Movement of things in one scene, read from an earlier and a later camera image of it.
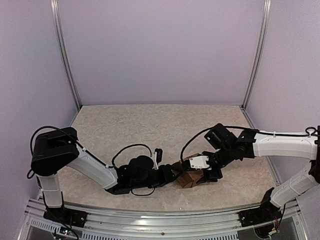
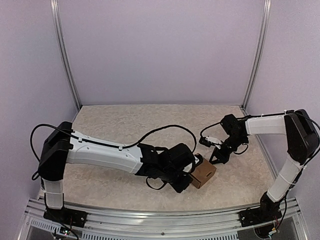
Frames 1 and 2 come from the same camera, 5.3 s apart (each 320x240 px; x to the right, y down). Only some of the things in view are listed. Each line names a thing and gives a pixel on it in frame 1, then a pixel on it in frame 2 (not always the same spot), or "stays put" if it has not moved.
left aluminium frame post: (55, 10) stays put
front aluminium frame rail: (100, 223) stays put
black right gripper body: (211, 176) → (225, 156)
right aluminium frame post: (266, 9) stays put
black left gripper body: (160, 180) → (180, 187)
